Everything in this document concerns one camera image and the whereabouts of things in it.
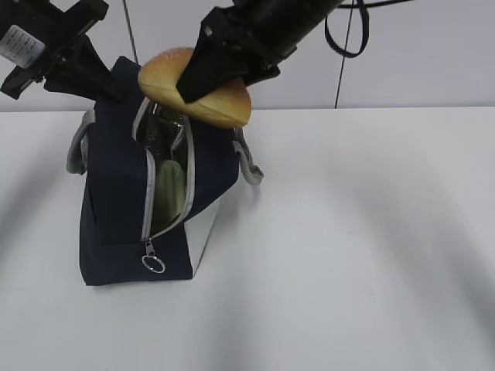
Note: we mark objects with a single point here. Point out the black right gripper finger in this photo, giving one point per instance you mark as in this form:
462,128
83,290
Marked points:
208,69

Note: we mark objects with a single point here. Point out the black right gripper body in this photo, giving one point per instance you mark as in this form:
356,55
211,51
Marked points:
261,34

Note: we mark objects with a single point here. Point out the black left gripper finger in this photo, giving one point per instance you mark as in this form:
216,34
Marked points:
79,71

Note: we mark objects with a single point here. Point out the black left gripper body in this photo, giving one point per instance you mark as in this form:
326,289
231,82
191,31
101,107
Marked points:
35,33

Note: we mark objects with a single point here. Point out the brown bread roll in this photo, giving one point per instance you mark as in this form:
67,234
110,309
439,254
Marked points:
228,106

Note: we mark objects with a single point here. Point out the navy blue lunch bag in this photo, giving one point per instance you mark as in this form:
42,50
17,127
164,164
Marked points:
119,148

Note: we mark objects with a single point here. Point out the green lidded glass container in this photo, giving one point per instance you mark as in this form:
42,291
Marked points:
170,195

